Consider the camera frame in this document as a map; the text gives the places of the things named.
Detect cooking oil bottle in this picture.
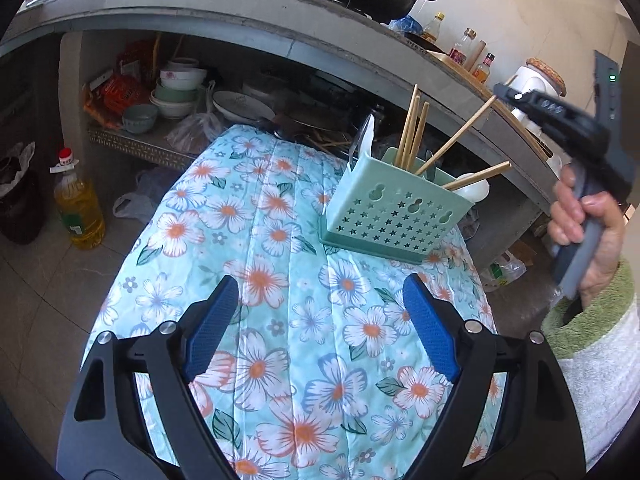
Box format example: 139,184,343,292
52,147,107,251

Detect white green plastic bag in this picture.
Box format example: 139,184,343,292
487,250,528,286

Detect wooden rolling pin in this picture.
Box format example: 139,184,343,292
467,40,488,73

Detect green star-pattern utensil basket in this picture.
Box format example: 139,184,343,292
319,147,476,266

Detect wooden chopstick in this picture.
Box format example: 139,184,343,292
394,84,420,167
441,161,512,192
400,110,422,169
406,101,431,172
414,96,498,177

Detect red snack packages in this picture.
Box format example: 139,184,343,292
82,40,156,131

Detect metal spoon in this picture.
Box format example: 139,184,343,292
352,114,377,161

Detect person's right forearm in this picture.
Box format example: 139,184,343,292
540,259,640,471

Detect wooden cutting board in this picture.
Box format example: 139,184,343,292
440,52,551,158

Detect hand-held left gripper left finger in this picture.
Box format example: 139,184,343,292
55,274,241,471

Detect person's right hand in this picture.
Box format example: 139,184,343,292
546,165,629,307

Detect cardboard box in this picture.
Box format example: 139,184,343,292
510,237,538,266

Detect purple label sauce bottle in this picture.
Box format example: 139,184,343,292
447,27,477,68

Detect small green bowl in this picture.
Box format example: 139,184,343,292
121,104,159,134

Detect woven straw mat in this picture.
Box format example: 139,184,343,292
527,57,567,98

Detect black trash bin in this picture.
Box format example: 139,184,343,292
0,142,46,246

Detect black bowl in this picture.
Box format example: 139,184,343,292
405,32,446,53

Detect clear knotted plastic bag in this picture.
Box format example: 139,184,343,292
165,112,223,156

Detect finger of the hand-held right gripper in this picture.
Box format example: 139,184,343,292
492,82,601,136

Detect blue plastic bag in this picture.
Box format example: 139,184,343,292
387,14,425,36

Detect white plate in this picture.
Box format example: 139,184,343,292
211,91,276,123

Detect white rice spoon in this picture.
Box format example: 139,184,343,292
450,179,491,202

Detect red label sauce bottle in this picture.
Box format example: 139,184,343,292
472,52,496,83

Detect floral turquoise blanket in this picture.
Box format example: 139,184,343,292
82,125,506,480

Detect white jar with woven lid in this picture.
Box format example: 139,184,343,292
505,65,563,128

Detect stack of white bowls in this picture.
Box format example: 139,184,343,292
150,57,208,121

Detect amber sauce bottle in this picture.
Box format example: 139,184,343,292
424,12,446,43

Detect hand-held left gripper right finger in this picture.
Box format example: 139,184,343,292
401,273,587,471

